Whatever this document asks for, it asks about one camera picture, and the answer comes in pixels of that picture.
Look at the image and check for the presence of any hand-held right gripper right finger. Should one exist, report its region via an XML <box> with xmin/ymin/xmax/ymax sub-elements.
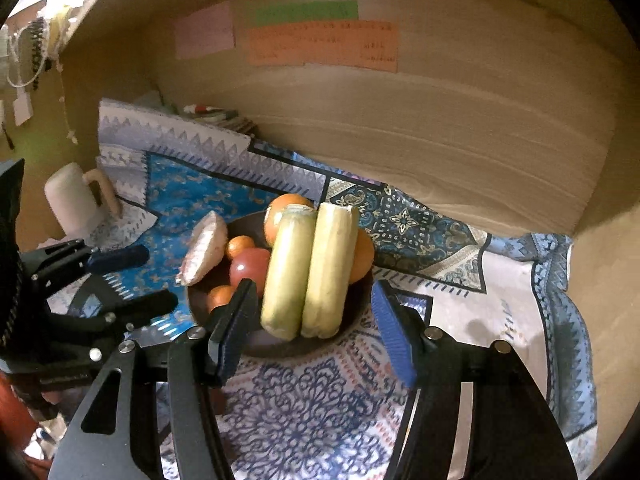
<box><xmin>370</xmin><ymin>280</ymin><xmax>573</xmax><ymax>480</ymax></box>

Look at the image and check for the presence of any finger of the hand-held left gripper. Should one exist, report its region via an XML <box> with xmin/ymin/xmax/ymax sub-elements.
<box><xmin>50</xmin><ymin>289</ymin><xmax>179</xmax><ymax>356</ymax></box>
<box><xmin>20</xmin><ymin>240</ymin><xmax>150</xmax><ymax>296</ymax></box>

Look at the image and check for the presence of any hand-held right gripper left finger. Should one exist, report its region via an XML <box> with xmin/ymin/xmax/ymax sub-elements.
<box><xmin>47</xmin><ymin>278</ymin><xmax>261</xmax><ymax>480</ymax></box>

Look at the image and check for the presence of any small tangerine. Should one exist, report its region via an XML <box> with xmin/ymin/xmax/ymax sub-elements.
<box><xmin>207</xmin><ymin>285</ymin><xmax>236</xmax><ymax>311</ymax></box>
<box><xmin>227</xmin><ymin>236</ymin><xmax>256</xmax><ymax>260</ymax></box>

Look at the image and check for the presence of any brown round plate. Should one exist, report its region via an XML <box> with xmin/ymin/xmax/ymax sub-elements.
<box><xmin>185</xmin><ymin>212</ymin><xmax>373</xmax><ymax>358</ymax></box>

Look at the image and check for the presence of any red tomato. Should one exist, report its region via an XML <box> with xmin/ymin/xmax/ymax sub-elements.
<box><xmin>229</xmin><ymin>247</ymin><xmax>271</xmax><ymax>296</ymax></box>

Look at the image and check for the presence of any peeled pomelo slice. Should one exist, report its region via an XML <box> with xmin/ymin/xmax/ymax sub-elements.
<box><xmin>180</xmin><ymin>211</ymin><xmax>229</xmax><ymax>286</ymax></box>

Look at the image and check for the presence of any large orange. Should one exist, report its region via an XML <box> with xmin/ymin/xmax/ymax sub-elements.
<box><xmin>350</xmin><ymin>230</ymin><xmax>375</xmax><ymax>285</ymax></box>
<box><xmin>264</xmin><ymin>193</ymin><xmax>313</xmax><ymax>248</ymax></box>

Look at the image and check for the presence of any white mug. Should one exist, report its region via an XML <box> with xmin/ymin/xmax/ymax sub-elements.
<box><xmin>44</xmin><ymin>162</ymin><xmax>123</xmax><ymax>236</ymax></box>

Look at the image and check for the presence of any red garment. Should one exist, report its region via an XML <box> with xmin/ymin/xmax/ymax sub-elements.
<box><xmin>0</xmin><ymin>372</ymin><xmax>46</xmax><ymax>461</ymax></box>

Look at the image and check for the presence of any blue patterned tablecloth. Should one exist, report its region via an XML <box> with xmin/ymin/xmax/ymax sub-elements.
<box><xmin>47</xmin><ymin>97</ymin><xmax>598</xmax><ymax>480</ymax></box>

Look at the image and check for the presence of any white hanging tag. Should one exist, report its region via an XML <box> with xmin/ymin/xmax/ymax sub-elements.
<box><xmin>14</xmin><ymin>92</ymin><xmax>33</xmax><ymax>127</ymax></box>

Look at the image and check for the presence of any dark hair brush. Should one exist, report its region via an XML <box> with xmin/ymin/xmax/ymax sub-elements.
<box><xmin>30</xmin><ymin>17</ymin><xmax>51</xmax><ymax>73</ymax></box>

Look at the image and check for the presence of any yellow hanging item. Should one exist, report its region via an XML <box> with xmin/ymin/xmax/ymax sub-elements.
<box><xmin>52</xmin><ymin>5</ymin><xmax>73</xmax><ymax>51</ymax></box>

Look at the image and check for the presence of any pink sticky note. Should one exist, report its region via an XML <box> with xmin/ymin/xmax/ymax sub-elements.
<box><xmin>174</xmin><ymin>1</ymin><xmax>235</xmax><ymax>59</ymax></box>

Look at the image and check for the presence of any orange sticky note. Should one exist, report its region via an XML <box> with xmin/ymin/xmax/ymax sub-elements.
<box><xmin>246</xmin><ymin>21</ymin><xmax>399</xmax><ymax>73</ymax></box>

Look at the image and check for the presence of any green sticky note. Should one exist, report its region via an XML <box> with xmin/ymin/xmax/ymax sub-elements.
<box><xmin>255</xmin><ymin>0</ymin><xmax>359</xmax><ymax>26</ymax></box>

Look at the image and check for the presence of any beaded hanging string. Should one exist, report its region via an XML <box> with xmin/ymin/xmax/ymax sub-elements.
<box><xmin>57</xmin><ymin>50</ymin><xmax>77</xmax><ymax>145</ymax></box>

